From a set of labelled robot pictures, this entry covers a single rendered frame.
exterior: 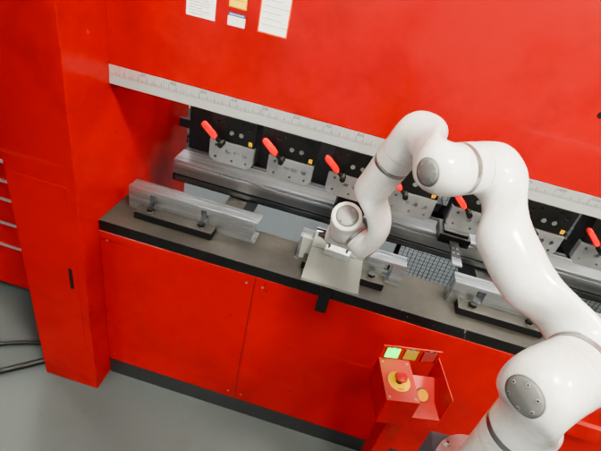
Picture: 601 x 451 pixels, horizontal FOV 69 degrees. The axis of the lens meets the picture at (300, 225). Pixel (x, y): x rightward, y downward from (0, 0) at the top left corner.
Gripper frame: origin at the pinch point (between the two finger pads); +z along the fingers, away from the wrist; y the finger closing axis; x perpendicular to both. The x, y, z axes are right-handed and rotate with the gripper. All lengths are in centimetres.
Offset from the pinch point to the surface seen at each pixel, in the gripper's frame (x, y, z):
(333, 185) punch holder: -15.5, 7.7, -10.2
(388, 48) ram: -44, 3, -43
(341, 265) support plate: 6.7, -2.6, -1.8
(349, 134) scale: -27.4, 7.2, -23.6
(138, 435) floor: 90, 56, 59
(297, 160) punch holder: -18.4, 20.8, -14.3
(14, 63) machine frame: -9, 98, -42
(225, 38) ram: -37, 48, -39
